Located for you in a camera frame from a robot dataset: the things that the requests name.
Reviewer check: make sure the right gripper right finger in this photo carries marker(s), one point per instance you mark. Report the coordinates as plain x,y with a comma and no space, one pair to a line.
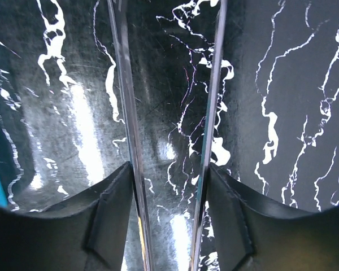
255,232

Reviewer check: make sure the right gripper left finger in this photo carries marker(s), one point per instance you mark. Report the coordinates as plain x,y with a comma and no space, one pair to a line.
84,232

